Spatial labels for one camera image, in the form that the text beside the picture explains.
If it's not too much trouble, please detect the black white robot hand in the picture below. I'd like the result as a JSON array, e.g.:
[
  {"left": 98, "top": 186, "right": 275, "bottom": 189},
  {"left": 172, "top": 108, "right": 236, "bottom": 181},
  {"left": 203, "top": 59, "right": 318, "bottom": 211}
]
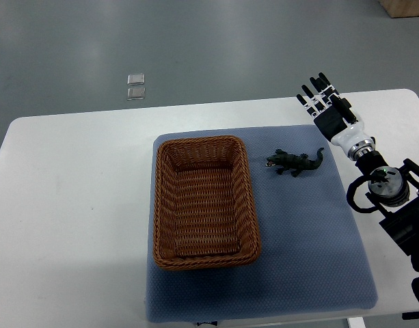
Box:
[{"left": 296, "top": 72, "right": 376, "bottom": 161}]

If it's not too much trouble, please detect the dark toy crocodile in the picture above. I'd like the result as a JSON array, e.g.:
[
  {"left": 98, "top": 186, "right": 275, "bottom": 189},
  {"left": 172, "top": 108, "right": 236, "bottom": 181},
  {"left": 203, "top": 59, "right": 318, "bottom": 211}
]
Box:
[{"left": 265, "top": 148, "right": 324, "bottom": 177}]

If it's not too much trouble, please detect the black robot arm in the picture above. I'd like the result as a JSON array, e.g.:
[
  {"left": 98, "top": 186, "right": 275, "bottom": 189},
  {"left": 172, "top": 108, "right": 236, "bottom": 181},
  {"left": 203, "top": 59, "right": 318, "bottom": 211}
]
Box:
[{"left": 347, "top": 150, "right": 419, "bottom": 272}]

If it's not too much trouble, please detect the brown wicker basket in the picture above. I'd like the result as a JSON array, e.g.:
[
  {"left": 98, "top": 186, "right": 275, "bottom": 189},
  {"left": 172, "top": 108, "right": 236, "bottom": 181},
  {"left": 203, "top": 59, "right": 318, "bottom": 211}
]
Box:
[{"left": 152, "top": 135, "right": 261, "bottom": 271}]

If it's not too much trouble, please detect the blue grey cloth mat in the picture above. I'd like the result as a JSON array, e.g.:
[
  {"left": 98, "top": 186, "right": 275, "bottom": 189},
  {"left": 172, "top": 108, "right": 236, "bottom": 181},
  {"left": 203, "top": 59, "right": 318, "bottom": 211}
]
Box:
[{"left": 146, "top": 125, "right": 378, "bottom": 323}]

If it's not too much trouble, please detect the upper metal floor plate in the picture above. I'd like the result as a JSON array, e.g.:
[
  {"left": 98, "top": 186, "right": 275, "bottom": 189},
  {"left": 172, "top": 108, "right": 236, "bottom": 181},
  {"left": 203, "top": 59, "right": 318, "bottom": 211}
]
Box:
[{"left": 127, "top": 73, "right": 145, "bottom": 85}]

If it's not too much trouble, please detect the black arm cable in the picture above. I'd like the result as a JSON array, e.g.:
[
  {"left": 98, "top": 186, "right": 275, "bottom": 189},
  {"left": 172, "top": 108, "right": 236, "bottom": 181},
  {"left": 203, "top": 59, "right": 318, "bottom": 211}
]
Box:
[{"left": 346, "top": 176, "right": 377, "bottom": 213}]

